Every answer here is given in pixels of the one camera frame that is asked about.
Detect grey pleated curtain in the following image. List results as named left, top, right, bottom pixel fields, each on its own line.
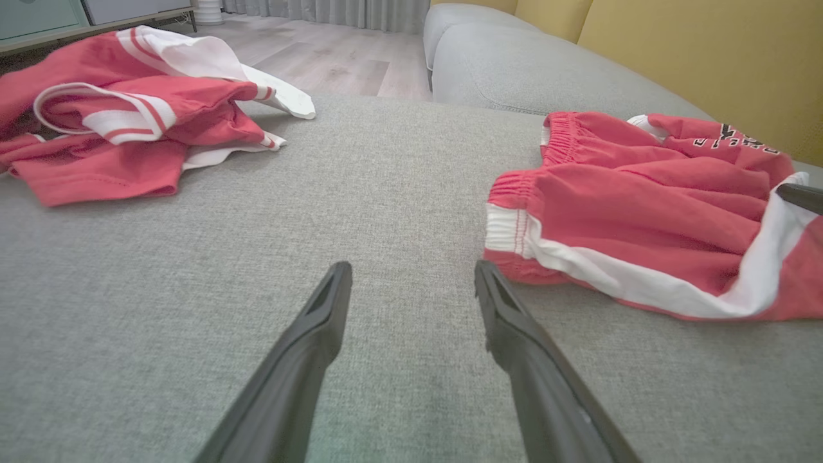
left=222, top=0, right=430, bottom=34

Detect red and white basketball jersey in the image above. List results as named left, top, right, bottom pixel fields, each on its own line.
left=0, top=24, right=317, bottom=208

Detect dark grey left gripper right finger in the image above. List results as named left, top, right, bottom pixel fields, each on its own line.
left=474, top=260, right=644, bottom=463

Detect white ribbed plant pot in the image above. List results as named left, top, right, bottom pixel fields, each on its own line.
left=192, top=0, right=224, bottom=26

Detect yellow sofa backrest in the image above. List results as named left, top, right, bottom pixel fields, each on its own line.
left=431, top=0, right=823, bottom=168

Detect yellow and grey sofa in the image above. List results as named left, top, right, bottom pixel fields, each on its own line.
left=0, top=93, right=823, bottom=463

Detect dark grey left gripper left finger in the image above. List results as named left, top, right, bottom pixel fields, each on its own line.
left=193, top=260, right=354, bottom=463

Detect low grey television cabinet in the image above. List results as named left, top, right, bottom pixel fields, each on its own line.
left=0, top=0, right=197, bottom=56

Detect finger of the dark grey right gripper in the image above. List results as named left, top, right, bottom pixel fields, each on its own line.
left=775, top=183, right=823, bottom=217

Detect red and white basketball shorts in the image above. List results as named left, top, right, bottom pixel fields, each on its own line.
left=482, top=111, right=823, bottom=322

